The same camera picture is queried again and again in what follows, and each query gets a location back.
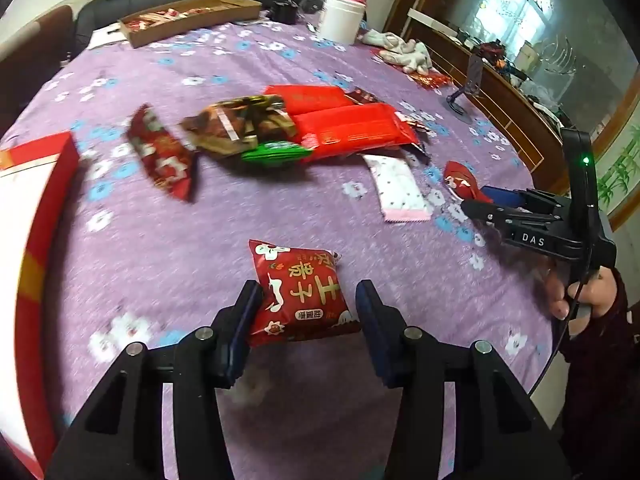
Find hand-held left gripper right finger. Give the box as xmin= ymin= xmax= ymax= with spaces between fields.
xmin=355 ymin=280 xmax=571 ymax=480

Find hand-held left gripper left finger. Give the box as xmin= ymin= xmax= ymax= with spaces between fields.
xmin=45 ymin=280 xmax=266 ymax=480

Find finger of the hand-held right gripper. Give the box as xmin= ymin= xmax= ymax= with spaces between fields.
xmin=481 ymin=186 xmax=567 ymax=212
xmin=460 ymin=199 xmax=555 ymax=234

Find small red snack packet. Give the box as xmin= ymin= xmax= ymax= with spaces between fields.
xmin=443 ymin=161 xmax=493 ymax=202

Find bright red snack packet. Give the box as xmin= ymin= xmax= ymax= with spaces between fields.
xmin=248 ymin=239 xmax=362 ymax=347

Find white pink snack packet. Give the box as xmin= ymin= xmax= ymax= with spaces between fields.
xmin=362 ymin=154 xmax=432 ymax=223

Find dark red white-patterned packet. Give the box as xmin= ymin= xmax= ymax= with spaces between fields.
xmin=125 ymin=104 xmax=197 ymax=204

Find red gift box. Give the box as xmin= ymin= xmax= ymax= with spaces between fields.
xmin=0 ymin=131 xmax=81 ymax=478

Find person's right forearm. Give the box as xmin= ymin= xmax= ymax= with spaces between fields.
xmin=554 ymin=267 xmax=640 ymax=413

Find person's right hand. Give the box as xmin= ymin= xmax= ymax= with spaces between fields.
xmin=545 ymin=265 xmax=621 ymax=322

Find wooden cabinet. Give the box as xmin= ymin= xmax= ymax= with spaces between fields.
xmin=407 ymin=7 xmax=576 ymax=196

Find dark striped snack packet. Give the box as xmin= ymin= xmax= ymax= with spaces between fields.
xmin=397 ymin=112 xmax=433 ymax=163

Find black phone stand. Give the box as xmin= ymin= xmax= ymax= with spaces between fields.
xmin=440 ymin=52 xmax=488 ymax=124

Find black orange device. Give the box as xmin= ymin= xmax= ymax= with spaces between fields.
xmin=472 ymin=40 xmax=527 ymax=79

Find red flat gold-print packet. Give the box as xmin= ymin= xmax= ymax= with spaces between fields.
xmin=292 ymin=104 xmax=421 ymax=162
xmin=262 ymin=85 xmax=353 ymax=113

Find green snack packet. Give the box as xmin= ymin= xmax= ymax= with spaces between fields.
xmin=241 ymin=140 xmax=321 ymax=167

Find white cotton gloves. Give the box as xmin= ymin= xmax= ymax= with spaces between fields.
xmin=380 ymin=40 xmax=433 ymax=74

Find dark brown snack packet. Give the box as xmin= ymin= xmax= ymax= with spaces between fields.
xmin=347 ymin=88 xmax=383 ymax=107

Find brown gold snack packet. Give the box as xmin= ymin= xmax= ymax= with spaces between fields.
xmin=181 ymin=96 xmax=301 ymax=161

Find glass window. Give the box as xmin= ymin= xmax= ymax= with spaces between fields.
xmin=450 ymin=0 xmax=640 ymax=161

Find white cloth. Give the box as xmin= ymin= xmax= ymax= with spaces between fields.
xmin=362 ymin=30 xmax=401 ymax=49

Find purple floral tablecloth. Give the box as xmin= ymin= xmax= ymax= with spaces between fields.
xmin=0 ymin=10 xmax=566 ymax=480

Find white plastic jar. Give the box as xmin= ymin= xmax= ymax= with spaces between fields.
xmin=317 ymin=0 xmax=365 ymax=45

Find small black object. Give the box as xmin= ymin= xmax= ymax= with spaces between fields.
xmin=272 ymin=0 xmax=301 ymax=24

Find cardboard tray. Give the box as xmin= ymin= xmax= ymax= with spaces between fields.
xmin=117 ymin=0 xmax=263 ymax=50

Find pile of small red packets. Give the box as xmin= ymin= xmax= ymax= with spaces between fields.
xmin=129 ymin=6 xmax=218 ymax=32

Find white paper sheet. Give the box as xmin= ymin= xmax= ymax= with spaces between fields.
xmin=87 ymin=25 xmax=132 ymax=52

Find brown chair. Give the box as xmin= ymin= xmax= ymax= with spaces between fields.
xmin=30 ymin=5 xmax=77 ymax=68

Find bamboo wall sticker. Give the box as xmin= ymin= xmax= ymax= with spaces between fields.
xmin=595 ymin=125 xmax=640 ymax=231

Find black cable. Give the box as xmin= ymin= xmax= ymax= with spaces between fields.
xmin=525 ymin=260 xmax=601 ymax=403

